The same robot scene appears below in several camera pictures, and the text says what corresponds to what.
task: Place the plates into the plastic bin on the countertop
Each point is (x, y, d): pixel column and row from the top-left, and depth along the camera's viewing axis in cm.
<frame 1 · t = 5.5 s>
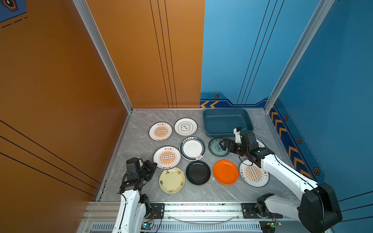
left hand: (157, 161, 84), fingers closed
right hand: (223, 144, 84), fingers open
teal plastic bin: (220, 122, 114), on the table
sunburst plate back left: (160, 131, 107), on the table
white plate quatrefoil motif left: (185, 126, 111), on the table
sunburst plate middle left: (167, 157, 91), point 4 cm above the table
white plate dark rim: (192, 148, 99), on the table
teal patterned plate: (215, 148, 98), on the table
sunburst plate front right: (252, 175, 87), on the table
orange plate: (226, 172, 87), point 2 cm above the table
black plate: (198, 172, 89), on the table
cream yellow plate: (172, 181, 84), on the table

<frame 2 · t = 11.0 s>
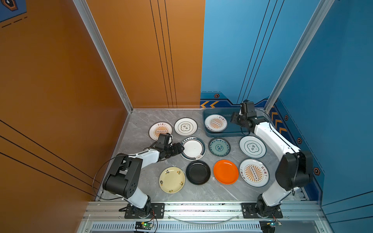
left hand: (180, 148, 94), fingers open
right hand: (233, 117, 90), fingers open
sunburst plate middle left: (216, 123, 111), point 2 cm above the table
the other named things where they were.

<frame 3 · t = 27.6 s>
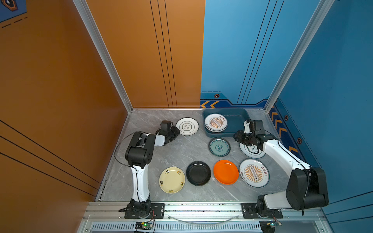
left hand: (181, 129, 105), fingers closed
right hand: (234, 136, 89), fingers open
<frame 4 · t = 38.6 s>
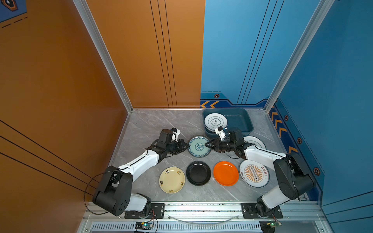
left hand: (190, 144, 85), fingers closed
right hand: (205, 146, 85), fingers open
white plate quatrefoil motif left: (214, 120, 111), point 3 cm above the table
teal patterned plate: (197, 148, 86), point 11 cm above the table
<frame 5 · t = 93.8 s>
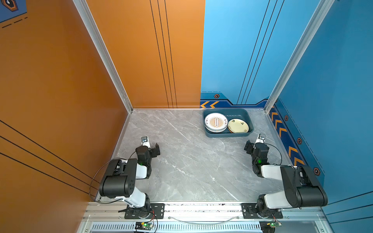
left hand: (150, 143, 94), fingers open
right hand: (254, 142, 92), fingers open
sunburst plate front right: (215, 122, 108), point 5 cm above the table
cream yellow plate: (237, 125, 109), point 2 cm above the table
